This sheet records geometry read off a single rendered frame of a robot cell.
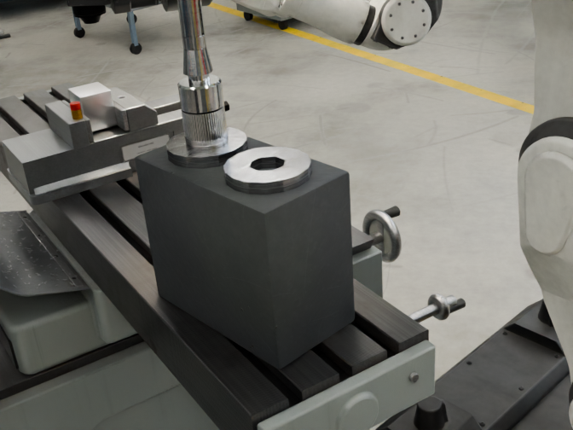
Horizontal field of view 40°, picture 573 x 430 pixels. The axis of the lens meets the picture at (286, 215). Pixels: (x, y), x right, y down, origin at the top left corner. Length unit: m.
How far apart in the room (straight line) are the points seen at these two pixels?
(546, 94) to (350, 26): 0.35
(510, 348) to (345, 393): 0.64
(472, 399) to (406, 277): 1.42
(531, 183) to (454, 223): 2.01
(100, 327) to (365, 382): 0.51
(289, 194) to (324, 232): 0.06
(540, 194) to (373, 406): 0.35
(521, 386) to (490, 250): 1.56
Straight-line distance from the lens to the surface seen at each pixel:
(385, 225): 1.63
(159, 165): 0.87
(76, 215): 1.22
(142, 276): 1.03
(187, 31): 0.83
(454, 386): 1.34
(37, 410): 1.27
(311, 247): 0.80
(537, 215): 1.05
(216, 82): 0.85
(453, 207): 3.15
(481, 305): 2.59
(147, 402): 1.35
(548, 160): 1.01
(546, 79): 1.04
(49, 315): 1.21
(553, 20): 1.00
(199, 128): 0.85
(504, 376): 1.37
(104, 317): 1.21
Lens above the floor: 1.45
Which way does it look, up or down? 28 degrees down
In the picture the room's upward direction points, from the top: 5 degrees counter-clockwise
